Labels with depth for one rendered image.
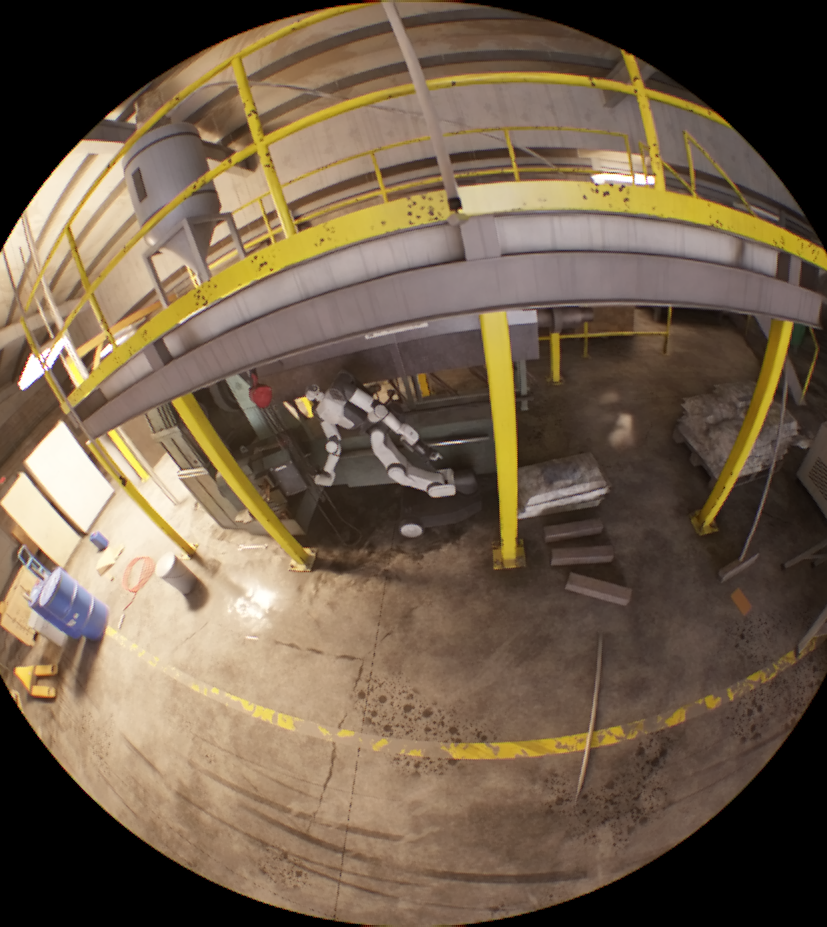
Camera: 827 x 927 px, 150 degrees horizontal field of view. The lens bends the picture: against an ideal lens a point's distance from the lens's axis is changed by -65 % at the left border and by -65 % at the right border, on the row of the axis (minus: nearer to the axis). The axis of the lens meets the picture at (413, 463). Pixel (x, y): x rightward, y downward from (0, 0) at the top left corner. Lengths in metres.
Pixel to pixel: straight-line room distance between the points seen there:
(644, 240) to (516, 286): 0.93
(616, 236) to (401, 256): 1.09
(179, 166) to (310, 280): 1.67
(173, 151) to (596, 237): 2.86
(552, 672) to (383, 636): 1.11
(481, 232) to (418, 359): 1.35
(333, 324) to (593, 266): 1.04
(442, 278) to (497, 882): 2.92
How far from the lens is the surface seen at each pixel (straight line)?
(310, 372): 2.56
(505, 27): 5.41
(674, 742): 2.31
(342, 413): 1.97
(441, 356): 2.28
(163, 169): 2.92
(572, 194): 1.23
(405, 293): 1.23
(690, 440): 3.42
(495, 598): 2.20
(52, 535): 7.70
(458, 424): 2.52
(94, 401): 3.65
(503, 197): 1.17
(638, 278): 1.42
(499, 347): 1.25
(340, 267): 1.71
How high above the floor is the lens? 2.02
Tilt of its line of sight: 40 degrees down
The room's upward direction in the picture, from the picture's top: 18 degrees counter-clockwise
